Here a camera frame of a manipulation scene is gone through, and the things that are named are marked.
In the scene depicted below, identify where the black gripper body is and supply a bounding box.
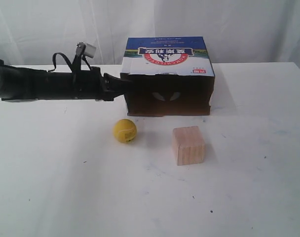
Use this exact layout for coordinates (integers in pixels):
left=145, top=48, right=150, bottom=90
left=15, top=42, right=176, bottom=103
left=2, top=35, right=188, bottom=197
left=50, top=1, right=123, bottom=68
left=75, top=67, right=108, bottom=101

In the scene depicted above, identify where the yellow tennis ball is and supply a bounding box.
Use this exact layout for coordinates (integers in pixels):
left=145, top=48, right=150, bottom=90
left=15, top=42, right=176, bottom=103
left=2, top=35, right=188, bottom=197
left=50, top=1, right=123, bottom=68
left=113, top=119, right=137, bottom=143

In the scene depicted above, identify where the black camera cable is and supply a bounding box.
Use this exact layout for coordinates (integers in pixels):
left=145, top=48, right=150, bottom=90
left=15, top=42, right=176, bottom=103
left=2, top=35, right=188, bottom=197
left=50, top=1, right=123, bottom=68
left=46, top=52, right=91, bottom=74

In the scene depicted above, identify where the white backdrop curtain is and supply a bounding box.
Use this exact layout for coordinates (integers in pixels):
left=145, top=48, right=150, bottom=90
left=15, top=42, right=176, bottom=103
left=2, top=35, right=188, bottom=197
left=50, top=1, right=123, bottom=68
left=0, top=0, right=300, bottom=65

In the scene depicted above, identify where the light wooden cube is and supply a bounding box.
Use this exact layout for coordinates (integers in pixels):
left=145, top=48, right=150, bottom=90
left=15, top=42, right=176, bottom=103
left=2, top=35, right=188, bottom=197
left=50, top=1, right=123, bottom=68
left=172, top=126, right=205, bottom=166

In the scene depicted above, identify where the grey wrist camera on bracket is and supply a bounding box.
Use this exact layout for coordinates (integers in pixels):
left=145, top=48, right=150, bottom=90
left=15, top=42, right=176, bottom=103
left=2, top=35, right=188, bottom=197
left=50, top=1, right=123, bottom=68
left=71, top=42, right=96, bottom=73

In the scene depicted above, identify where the blue white cardboard box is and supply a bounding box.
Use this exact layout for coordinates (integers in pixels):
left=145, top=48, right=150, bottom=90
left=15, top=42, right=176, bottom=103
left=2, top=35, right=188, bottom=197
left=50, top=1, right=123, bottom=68
left=120, top=37, right=215, bottom=117

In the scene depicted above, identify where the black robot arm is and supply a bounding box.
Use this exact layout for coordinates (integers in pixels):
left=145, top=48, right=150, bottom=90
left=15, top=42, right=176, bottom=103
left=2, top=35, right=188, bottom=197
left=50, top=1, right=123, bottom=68
left=0, top=60, right=132, bottom=102

